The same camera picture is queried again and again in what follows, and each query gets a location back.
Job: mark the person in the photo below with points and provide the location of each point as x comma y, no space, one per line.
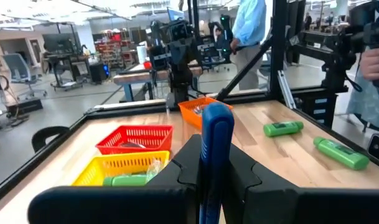
368,102
248,37

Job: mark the wooden workbench with blue legs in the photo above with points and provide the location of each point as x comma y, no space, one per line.
136,76

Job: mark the orange plastic basket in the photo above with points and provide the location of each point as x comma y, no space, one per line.
189,115

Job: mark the toothbrush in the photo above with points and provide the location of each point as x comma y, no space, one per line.
155,169

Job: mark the shelf with red bins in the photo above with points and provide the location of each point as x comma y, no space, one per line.
113,46

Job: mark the green travel shampoo bottle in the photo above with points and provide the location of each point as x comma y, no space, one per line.
130,180
282,128
341,153

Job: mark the black comb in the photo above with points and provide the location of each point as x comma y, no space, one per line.
131,145

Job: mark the black background robot arm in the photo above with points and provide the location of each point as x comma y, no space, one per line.
220,37

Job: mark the white paper roll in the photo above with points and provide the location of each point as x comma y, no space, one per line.
142,54

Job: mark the yellow plastic basket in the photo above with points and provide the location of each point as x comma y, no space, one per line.
114,165

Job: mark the black aluminium table frame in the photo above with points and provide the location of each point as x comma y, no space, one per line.
127,112

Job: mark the black drawer cabinet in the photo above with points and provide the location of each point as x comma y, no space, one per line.
316,109

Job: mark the grey office chair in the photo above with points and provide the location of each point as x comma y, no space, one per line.
19,70

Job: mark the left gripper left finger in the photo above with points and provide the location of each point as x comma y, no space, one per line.
145,202

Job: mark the red plastic basket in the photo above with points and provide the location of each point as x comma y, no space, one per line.
136,133

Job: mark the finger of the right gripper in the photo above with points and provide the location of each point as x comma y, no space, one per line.
160,57
204,48

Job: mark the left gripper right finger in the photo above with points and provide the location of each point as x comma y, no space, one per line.
270,202

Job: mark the silver aluminium extrusion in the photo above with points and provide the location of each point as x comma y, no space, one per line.
286,90

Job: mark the blue disposable razor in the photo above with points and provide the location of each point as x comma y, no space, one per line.
217,140

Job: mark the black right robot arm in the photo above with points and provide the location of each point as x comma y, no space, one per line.
180,81

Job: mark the black monitor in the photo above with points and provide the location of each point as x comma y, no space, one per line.
58,43

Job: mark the person's hand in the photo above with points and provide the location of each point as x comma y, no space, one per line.
374,63

